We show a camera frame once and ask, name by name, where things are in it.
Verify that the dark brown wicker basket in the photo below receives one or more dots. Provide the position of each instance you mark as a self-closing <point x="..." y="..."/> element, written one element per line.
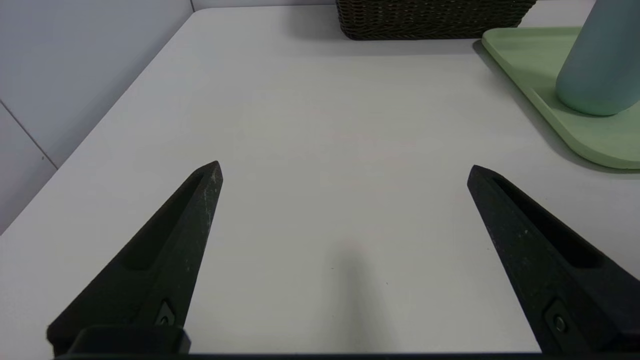
<point x="430" y="17"/>

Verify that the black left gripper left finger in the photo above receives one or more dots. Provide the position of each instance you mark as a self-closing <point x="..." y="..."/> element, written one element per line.
<point x="165" y="260"/>

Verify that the blue-grey plastic cup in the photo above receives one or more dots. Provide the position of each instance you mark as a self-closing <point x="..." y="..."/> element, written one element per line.
<point x="600" y="65"/>

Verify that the light green plastic tray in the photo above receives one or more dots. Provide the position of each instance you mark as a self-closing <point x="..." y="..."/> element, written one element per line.
<point x="530" y="65"/>

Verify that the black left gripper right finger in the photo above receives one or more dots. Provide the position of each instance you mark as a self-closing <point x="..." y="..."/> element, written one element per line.
<point x="540" y="260"/>

